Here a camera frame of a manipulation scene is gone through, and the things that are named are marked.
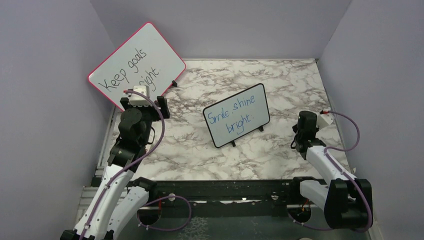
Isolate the black framed whiteboard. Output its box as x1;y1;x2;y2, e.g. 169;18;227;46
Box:
202;83;271;148

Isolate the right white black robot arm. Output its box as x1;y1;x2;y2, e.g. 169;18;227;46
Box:
288;110;373;233

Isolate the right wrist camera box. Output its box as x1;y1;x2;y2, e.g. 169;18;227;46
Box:
316;113;334;129

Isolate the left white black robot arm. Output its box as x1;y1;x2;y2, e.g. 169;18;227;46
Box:
60;94;170;240

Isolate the pink framed whiteboard with writing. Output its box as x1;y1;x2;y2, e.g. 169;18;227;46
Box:
87;22;186;110

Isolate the black aluminium mounting rail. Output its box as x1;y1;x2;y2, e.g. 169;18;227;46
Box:
77;178;374;218

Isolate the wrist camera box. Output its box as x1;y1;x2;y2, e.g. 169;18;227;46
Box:
128;85;151;107
316;113;334;129

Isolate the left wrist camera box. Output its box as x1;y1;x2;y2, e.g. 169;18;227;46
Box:
128;85;151;107

